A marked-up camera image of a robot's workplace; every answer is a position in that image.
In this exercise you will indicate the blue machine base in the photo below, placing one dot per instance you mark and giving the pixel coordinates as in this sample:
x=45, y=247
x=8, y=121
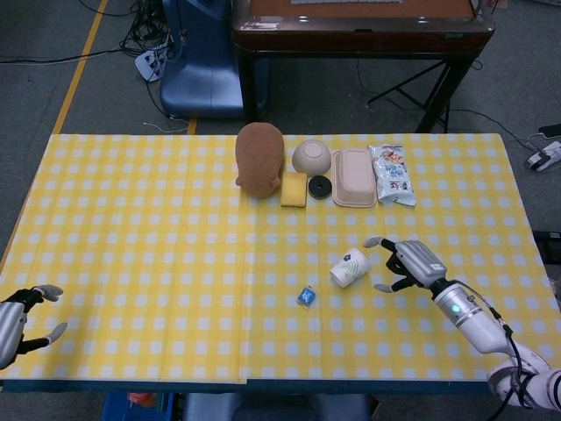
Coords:
x=201, y=79

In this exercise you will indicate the yellow sponge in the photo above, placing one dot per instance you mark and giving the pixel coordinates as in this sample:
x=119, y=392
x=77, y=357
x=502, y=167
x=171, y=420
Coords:
x=293, y=189

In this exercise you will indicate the white flower-print paper cup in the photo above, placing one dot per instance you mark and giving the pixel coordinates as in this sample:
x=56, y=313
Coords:
x=350, y=267

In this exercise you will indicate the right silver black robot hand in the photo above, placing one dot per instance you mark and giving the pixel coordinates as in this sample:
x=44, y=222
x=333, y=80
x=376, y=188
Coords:
x=421, y=263

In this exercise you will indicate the dark brown mahjong table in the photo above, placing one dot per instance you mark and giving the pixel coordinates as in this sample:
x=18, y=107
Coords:
x=359, y=35

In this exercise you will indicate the white printed snack bag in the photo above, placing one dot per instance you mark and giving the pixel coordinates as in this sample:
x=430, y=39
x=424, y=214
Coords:
x=392, y=175

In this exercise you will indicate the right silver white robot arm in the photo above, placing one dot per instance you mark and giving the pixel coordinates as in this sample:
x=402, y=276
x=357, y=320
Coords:
x=477, y=324

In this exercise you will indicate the brown plush toy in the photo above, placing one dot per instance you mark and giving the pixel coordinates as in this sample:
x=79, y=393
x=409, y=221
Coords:
x=260, y=158

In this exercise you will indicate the beige upturned bowl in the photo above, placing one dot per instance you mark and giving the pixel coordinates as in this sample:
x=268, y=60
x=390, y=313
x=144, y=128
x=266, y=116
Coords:
x=311, y=155

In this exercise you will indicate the white power strip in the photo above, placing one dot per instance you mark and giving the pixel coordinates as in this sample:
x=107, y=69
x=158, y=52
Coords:
x=149, y=66

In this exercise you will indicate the yellow white checkered tablecloth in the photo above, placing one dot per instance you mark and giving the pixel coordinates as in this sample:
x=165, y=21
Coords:
x=131, y=263

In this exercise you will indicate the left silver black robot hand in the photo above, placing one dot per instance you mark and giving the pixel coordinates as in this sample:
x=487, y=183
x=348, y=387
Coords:
x=11, y=324

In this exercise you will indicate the small blue candy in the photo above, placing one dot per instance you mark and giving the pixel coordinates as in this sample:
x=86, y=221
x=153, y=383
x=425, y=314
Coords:
x=305, y=297

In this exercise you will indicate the blue plastic crate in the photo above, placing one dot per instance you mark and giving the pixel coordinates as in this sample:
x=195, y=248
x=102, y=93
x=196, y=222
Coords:
x=118, y=408

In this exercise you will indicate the black round disc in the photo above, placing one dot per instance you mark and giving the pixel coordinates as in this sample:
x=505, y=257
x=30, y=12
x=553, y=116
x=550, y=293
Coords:
x=319, y=187

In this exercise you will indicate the beige rectangular food container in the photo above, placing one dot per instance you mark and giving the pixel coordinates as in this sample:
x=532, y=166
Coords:
x=354, y=177

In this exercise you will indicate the white power adapter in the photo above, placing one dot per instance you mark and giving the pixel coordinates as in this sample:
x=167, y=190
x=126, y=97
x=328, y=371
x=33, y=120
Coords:
x=543, y=157

